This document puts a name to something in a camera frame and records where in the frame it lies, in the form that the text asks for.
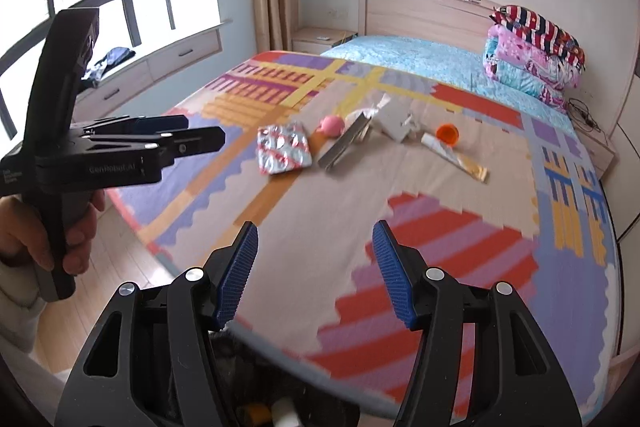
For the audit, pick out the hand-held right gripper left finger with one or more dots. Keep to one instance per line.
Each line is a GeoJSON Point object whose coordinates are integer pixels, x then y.
{"type": "Point", "coordinates": [240, 272]}

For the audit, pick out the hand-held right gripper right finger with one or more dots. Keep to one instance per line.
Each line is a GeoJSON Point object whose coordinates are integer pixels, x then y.
{"type": "Point", "coordinates": [392, 277]}

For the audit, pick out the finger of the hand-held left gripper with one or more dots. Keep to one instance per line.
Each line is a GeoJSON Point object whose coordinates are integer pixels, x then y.
{"type": "Point", "coordinates": [195, 141]}
{"type": "Point", "coordinates": [155, 123]}

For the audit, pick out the silver red snack packet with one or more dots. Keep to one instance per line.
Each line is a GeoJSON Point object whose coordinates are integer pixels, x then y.
{"type": "Point", "coordinates": [282, 149]}

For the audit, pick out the gold silver wrapper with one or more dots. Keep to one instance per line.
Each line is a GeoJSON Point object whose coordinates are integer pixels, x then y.
{"type": "Point", "coordinates": [455, 157]}

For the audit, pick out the pink ball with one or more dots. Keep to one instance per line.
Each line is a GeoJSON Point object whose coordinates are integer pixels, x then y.
{"type": "Point", "coordinates": [331, 126]}

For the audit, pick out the long silver foil wrapper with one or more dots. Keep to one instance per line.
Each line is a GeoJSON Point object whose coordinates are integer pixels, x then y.
{"type": "Point", "coordinates": [342, 146]}

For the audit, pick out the orange bottle cap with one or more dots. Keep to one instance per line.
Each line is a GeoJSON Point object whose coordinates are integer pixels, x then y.
{"type": "Point", "coordinates": [446, 133]}

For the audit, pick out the white packaging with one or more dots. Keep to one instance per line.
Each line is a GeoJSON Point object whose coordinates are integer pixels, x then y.
{"type": "Point", "coordinates": [395, 122]}

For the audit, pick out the clear plastic wrapper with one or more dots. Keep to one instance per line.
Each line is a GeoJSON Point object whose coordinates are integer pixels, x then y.
{"type": "Point", "coordinates": [372, 107]}

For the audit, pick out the person's left forearm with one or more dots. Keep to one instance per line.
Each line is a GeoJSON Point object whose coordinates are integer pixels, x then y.
{"type": "Point", "coordinates": [15, 307]}

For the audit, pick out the person's left hand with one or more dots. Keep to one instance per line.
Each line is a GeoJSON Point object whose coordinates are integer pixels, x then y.
{"type": "Point", "coordinates": [22, 232]}

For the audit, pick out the window seat drawer cabinet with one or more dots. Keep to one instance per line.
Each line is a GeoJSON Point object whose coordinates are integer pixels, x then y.
{"type": "Point", "coordinates": [165, 62]}

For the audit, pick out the dark cloth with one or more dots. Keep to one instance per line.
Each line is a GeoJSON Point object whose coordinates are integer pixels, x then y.
{"type": "Point", "coordinates": [107, 62]}

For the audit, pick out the colourful patterned blanket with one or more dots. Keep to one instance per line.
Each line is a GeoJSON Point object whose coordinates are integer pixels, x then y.
{"type": "Point", "coordinates": [310, 217]}

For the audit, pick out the wooden nightstand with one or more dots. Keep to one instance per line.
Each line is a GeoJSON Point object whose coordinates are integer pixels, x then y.
{"type": "Point", "coordinates": [597, 152]}
{"type": "Point", "coordinates": [320, 42]}

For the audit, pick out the blue floral bed sheet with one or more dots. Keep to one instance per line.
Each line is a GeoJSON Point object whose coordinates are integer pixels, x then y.
{"type": "Point", "coordinates": [415, 57]}

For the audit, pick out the pink folded quilt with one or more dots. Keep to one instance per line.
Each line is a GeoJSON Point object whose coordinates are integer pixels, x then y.
{"type": "Point", "coordinates": [520, 67]}

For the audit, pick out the white wardrobe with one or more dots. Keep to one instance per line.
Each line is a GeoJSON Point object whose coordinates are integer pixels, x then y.
{"type": "Point", "coordinates": [629, 207]}

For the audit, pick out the wooden headboard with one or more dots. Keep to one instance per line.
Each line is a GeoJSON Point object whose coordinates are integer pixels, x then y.
{"type": "Point", "coordinates": [420, 7]}

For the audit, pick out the striped folded quilt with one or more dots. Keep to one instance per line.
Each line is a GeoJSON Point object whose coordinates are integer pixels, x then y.
{"type": "Point", "coordinates": [540, 29]}

